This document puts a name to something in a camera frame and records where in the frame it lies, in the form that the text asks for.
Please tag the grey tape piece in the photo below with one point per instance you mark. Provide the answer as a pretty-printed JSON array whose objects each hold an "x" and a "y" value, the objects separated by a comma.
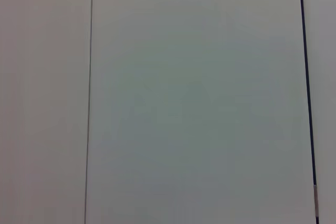
[{"x": 316, "y": 200}]

